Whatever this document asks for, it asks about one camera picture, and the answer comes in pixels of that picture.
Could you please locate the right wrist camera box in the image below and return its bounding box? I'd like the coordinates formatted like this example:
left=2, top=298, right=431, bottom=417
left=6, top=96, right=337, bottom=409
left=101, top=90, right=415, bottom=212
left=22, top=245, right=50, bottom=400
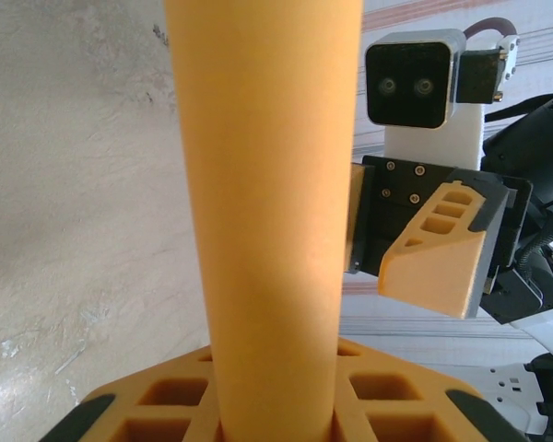
left=365, top=28, right=467, bottom=131

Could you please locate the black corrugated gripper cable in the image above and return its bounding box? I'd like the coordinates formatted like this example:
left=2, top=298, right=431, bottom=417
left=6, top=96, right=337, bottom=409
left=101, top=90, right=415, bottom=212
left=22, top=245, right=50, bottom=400
left=514, top=215, right=553, bottom=280

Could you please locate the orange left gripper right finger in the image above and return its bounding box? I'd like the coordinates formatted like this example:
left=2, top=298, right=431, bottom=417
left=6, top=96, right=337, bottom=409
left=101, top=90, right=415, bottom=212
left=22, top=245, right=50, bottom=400
left=334, top=338, right=529, bottom=442

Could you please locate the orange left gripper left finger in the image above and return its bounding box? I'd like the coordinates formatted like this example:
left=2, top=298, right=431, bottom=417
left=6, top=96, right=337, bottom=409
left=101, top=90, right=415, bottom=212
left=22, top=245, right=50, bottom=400
left=39, top=344, right=222, bottom=442

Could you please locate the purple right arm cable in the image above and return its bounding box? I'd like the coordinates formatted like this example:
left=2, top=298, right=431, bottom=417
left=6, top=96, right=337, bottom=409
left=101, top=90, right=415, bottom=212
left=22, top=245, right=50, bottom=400
left=464, top=16, right=518, bottom=38

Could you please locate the orange cloth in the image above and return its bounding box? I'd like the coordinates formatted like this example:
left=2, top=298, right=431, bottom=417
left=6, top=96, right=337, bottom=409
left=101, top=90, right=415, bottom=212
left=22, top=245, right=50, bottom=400
left=164, top=0, right=364, bottom=442

